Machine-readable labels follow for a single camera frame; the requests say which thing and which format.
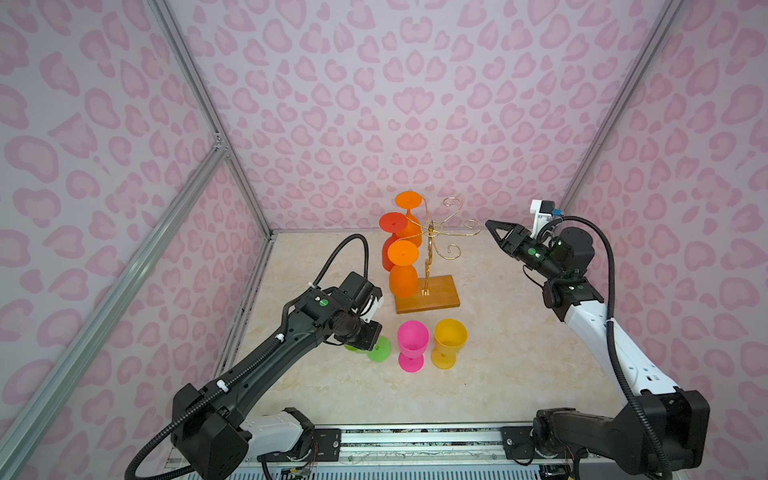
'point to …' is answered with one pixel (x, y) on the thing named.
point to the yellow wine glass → (450, 335)
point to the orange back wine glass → (410, 200)
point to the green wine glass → (379, 352)
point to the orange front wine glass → (403, 277)
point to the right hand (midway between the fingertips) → (491, 224)
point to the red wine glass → (391, 222)
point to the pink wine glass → (413, 338)
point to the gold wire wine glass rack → (432, 231)
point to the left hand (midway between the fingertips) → (376, 336)
